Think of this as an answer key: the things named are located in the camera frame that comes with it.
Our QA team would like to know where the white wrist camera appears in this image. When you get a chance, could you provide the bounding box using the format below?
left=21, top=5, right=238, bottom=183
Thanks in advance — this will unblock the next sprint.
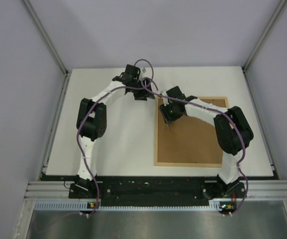
left=160, top=90, right=169, bottom=106
left=141, top=67, right=146, bottom=74

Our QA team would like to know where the aluminium left corner post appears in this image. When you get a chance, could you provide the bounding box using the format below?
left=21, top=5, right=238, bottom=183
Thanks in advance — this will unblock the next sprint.
left=20, top=0, right=68, bottom=76

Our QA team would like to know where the white slotted cable duct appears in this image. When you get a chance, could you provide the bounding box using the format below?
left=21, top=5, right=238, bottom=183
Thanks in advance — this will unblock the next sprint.
left=35, top=199, right=236, bottom=211

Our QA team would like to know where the aluminium corner post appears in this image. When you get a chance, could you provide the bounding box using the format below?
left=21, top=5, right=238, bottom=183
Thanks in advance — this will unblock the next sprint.
left=20, top=0, right=68, bottom=76
left=242, top=0, right=287, bottom=73

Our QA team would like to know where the aluminium right table rail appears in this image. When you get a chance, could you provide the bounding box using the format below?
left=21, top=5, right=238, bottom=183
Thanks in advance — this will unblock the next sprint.
left=241, top=67, right=282, bottom=179

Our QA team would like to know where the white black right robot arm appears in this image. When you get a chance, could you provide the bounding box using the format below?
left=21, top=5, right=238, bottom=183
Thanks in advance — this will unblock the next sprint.
left=158, top=86, right=254, bottom=197

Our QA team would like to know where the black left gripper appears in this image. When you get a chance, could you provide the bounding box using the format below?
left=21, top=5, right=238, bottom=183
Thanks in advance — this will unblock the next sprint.
left=131, top=78, right=154, bottom=101

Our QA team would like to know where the aluminium left table rail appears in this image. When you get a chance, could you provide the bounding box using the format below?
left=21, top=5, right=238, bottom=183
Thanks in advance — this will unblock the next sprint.
left=36, top=71, right=71, bottom=181

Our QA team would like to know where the wooden picture frame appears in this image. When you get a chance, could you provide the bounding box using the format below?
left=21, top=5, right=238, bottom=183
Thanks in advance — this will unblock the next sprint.
left=154, top=98, right=223, bottom=168

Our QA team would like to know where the aluminium right corner post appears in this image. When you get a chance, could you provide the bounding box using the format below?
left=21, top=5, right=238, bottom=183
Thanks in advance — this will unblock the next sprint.
left=242, top=0, right=287, bottom=73

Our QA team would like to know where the aluminium front rail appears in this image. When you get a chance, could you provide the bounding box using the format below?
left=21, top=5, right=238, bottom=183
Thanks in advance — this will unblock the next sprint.
left=24, top=180, right=287, bottom=201

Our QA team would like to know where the aluminium table rail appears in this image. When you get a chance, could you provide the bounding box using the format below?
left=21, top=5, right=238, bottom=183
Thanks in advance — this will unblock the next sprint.
left=241, top=67, right=282, bottom=179
left=36, top=71, right=71, bottom=181

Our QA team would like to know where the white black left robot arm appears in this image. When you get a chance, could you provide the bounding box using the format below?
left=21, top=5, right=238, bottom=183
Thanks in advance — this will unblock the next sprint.
left=75, top=64, right=155, bottom=198

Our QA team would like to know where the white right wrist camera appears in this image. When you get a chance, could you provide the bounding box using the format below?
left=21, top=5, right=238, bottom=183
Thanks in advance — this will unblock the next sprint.
left=160, top=90, right=169, bottom=106

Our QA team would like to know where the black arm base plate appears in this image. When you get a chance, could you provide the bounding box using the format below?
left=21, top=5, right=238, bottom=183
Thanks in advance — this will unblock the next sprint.
left=69, top=176, right=246, bottom=202

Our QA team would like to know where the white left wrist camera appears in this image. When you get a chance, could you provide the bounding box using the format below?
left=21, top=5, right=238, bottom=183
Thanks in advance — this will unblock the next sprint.
left=141, top=67, right=146, bottom=74

